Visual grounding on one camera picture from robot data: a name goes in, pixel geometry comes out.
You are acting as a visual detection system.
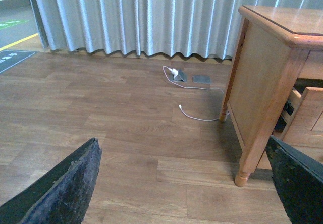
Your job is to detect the white charger cable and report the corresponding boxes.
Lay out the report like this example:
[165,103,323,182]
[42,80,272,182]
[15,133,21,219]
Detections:
[162,66,225,122]

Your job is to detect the wooden drawer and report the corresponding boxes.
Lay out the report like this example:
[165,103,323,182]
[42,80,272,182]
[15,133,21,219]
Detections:
[273,87,322,148]

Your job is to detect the closed floor outlet cover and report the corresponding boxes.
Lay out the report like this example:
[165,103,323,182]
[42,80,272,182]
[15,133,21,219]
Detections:
[192,75,211,84]

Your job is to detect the white charger plug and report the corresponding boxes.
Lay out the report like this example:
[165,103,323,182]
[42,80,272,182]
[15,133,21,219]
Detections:
[168,68,179,75]

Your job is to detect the grey floor sign mat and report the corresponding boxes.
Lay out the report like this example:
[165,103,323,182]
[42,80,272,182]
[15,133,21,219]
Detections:
[0,49,36,73]

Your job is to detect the wooden nightstand cabinet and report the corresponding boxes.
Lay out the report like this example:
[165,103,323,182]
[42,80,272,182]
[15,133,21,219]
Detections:
[220,5,322,187]

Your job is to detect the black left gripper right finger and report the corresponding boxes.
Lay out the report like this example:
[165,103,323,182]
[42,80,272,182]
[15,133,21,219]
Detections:
[265,135,322,223]

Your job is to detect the open floor outlet box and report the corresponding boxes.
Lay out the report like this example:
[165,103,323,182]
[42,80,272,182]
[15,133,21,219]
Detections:
[173,69,187,82]

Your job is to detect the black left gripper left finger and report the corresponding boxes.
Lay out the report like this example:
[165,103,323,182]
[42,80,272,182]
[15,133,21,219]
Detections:
[1,138,102,223]

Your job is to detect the grey pleated curtain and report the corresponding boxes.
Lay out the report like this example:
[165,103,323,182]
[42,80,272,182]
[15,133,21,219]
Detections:
[30,0,322,59]

